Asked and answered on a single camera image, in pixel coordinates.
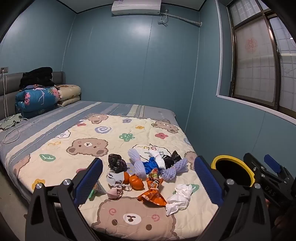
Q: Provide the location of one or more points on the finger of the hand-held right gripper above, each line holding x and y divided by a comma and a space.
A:
252, 163
271, 162

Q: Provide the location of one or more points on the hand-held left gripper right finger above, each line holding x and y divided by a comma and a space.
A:
208, 180

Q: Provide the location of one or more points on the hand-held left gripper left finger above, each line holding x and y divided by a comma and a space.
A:
89, 182

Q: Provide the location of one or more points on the green white paper packet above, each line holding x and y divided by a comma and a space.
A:
99, 187

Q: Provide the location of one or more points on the yellow-rimmed black trash bin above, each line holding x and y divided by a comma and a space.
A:
229, 157

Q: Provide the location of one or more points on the white grey face mask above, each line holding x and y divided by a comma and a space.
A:
114, 178

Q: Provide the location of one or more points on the pink face mask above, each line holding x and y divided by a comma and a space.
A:
114, 193

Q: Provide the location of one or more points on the purple foam fruit net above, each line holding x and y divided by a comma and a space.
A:
136, 160
175, 170

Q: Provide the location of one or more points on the black plastic bag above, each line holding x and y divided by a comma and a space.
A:
172, 160
116, 162

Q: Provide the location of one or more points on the white tissue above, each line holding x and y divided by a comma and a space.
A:
179, 199

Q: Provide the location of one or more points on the curled orange peel strip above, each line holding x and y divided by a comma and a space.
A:
126, 177

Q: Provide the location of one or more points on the large orange peel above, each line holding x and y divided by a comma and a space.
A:
136, 183

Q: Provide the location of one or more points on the colourful wrapper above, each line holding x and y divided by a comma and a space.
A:
153, 175

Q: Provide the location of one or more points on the white cloth roll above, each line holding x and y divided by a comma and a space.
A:
157, 157

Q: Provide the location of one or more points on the orange snack packet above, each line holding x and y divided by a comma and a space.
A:
152, 195

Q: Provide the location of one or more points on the blue plastic bag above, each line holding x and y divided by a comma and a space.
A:
150, 165

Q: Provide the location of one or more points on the bear printed blanket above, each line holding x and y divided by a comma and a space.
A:
69, 166

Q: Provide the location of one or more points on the bed with striped sheet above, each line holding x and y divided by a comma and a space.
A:
69, 113

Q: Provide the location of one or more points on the beige pillows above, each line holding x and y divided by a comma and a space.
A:
69, 92

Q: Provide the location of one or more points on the blue floral folded quilt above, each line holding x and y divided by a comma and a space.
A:
37, 99

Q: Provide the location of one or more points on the green cloth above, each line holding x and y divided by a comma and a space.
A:
10, 122

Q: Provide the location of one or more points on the brown framed window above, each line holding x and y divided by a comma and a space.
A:
254, 58

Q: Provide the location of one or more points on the grey padded headboard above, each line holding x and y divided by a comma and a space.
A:
59, 77

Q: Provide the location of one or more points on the black clothing pile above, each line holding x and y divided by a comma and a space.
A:
37, 75

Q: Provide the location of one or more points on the wrapped air conditioner pipe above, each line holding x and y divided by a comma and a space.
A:
185, 19

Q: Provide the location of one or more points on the white air conditioner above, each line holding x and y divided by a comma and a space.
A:
136, 7

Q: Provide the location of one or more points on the wall socket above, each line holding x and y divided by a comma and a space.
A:
4, 69

